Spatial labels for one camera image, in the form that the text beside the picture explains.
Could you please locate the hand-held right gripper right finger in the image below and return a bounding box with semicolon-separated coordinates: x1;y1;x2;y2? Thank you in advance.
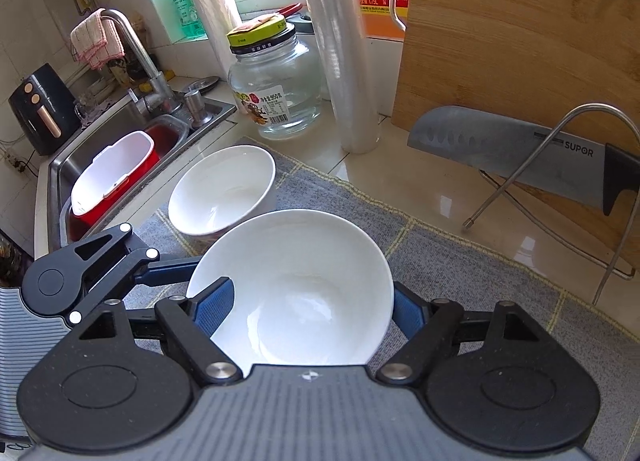
375;282;543;388

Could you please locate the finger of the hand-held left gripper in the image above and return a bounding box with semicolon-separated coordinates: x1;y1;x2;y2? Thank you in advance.
65;223;201;309
69;296;168;342

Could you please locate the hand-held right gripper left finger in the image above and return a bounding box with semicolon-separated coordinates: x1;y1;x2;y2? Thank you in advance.
75;277;244;388

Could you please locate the plain white bowl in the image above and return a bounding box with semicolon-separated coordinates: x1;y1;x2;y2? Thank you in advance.
185;210;395;368

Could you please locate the grey blue checked towel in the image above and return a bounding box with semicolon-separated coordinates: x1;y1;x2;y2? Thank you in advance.
120;138;640;382

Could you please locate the white plastic basket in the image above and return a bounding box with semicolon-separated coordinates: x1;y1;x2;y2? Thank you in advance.
70;131;155;216

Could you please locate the red plastic basin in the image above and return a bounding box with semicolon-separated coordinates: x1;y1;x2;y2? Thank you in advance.
67;123;191;242

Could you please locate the steel sink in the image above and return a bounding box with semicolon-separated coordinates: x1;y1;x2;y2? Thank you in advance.
47;91;238;252

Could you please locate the steel sink soap dispenser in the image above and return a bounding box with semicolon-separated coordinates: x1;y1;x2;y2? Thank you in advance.
182;88;213;129

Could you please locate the black air fryer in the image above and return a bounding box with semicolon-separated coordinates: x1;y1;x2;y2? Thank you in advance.
7;63;81;156

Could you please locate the glass jar yellow lid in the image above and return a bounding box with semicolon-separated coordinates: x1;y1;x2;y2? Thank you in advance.
227;13;325;140

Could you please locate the steel faucet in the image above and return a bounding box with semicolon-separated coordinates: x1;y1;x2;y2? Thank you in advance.
97;8;183;114

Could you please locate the pink white dish rag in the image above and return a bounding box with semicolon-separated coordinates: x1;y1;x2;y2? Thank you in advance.
70;11;125;69

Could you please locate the clear plastic wrap roll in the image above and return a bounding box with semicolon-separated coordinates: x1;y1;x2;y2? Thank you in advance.
290;0;381;154

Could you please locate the white plastic bag roll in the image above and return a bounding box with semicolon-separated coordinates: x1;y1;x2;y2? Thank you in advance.
181;0;243;74

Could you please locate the bamboo cutting board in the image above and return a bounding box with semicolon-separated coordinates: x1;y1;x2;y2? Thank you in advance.
390;0;640;272

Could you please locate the metal wire rack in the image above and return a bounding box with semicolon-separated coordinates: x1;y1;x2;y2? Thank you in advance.
462;102;640;306

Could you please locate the black handled kitchen knife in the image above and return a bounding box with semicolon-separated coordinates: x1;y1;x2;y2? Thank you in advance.
406;106;640;216

